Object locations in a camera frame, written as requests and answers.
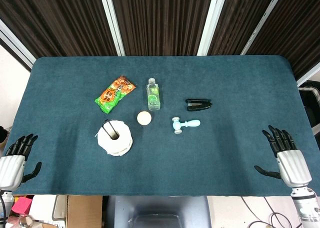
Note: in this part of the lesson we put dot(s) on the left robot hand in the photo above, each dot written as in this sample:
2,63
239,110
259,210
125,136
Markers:
11,166

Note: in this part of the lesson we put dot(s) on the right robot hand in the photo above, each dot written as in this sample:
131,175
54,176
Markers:
292,164

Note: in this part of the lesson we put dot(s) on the white paper roll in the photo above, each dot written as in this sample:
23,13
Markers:
115,140

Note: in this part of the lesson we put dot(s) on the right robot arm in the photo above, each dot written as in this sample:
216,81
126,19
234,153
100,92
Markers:
305,205

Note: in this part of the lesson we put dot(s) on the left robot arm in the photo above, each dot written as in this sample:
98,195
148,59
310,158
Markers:
5,203

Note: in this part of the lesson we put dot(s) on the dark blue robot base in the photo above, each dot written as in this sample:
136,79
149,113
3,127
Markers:
158,211

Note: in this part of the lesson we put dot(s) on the pink sticky note pad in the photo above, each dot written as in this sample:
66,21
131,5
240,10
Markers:
22,205

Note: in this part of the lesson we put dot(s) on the black case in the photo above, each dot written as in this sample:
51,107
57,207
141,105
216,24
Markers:
310,105

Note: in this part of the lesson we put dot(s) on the cardboard box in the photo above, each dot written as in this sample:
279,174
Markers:
83,211

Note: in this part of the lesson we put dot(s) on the black stapler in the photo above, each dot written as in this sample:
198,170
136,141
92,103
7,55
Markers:
198,105

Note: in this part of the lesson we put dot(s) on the light blue toy hammer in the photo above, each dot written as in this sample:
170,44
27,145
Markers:
183,124

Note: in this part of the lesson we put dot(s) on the orange green snack bag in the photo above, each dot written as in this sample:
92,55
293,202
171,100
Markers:
114,94

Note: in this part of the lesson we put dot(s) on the blue table cloth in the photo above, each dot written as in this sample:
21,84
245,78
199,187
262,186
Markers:
160,143

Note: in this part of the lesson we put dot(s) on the cream round ball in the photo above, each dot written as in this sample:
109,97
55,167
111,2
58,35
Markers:
144,118

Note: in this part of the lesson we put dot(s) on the clear bottle green label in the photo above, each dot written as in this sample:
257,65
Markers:
153,95

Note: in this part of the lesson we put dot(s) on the white partition frame post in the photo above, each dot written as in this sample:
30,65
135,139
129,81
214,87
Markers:
111,21
262,21
308,75
16,47
209,21

